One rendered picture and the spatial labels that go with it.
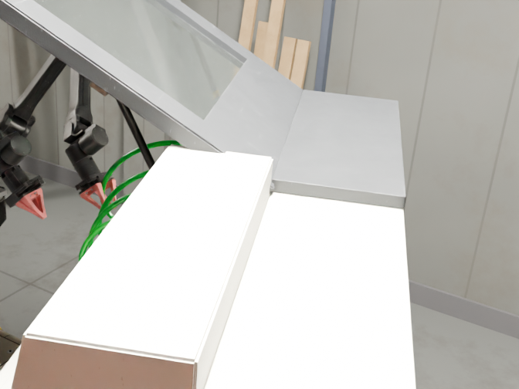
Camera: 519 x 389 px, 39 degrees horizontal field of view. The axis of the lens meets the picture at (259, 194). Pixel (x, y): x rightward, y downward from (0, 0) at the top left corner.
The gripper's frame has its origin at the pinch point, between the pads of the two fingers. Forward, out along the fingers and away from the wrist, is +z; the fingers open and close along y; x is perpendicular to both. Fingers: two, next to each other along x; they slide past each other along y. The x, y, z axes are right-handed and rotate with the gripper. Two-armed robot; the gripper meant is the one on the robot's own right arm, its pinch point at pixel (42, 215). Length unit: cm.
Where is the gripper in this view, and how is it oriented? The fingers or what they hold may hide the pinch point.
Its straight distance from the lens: 201.5
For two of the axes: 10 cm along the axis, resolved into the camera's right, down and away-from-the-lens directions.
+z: 5.8, 8.1, 0.7
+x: 3.9, -3.5, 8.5
